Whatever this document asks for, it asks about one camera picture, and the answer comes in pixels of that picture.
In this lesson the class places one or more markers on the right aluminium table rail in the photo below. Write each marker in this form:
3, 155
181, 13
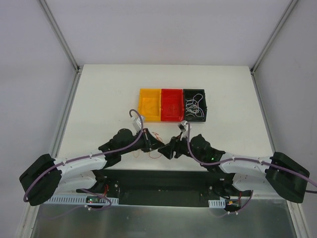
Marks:
264, 113

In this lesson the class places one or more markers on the white cable duct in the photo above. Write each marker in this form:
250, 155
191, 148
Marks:
220, 204
81, 200

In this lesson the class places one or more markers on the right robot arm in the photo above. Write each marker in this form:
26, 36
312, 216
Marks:
277, 173

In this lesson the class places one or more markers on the left aluminium table rail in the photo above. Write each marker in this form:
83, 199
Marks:
27, 223

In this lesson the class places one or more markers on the left white cable duct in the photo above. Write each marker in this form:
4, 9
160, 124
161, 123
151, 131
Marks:
81, 200

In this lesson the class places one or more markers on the left aluminium frame post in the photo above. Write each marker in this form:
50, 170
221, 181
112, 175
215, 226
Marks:
59, 35

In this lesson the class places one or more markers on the aluminium table rail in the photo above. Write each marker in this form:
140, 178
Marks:
27, 223
264, 113

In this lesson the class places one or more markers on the yellow plastic bin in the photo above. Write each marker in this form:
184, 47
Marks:
150, 104

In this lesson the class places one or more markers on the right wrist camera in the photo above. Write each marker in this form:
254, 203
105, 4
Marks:
184, 128

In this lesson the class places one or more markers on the black plastic bin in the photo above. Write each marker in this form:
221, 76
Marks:
195, 107

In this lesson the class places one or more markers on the right aluminium frame post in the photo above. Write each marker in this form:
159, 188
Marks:
279, 26

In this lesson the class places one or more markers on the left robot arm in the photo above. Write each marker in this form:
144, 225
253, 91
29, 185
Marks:
48, 176

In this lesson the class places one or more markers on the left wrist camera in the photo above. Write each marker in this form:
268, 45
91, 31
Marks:
137, 122

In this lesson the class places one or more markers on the aluminium frame post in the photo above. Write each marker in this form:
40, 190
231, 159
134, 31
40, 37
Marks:
279, 26
59, 35

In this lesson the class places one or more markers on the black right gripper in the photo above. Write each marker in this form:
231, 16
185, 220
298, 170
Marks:
175, 148

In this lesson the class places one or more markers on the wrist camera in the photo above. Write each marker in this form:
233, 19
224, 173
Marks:
137, 122
184, 128

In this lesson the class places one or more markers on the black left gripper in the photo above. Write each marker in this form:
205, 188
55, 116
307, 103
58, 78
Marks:
149, 141

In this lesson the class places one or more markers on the red plastic bin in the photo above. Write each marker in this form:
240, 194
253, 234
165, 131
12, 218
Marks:
172, 105

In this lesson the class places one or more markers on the right white cable duct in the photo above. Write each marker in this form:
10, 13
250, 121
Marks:
220, 204

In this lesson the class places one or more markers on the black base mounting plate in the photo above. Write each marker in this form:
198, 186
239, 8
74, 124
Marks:
165, 188

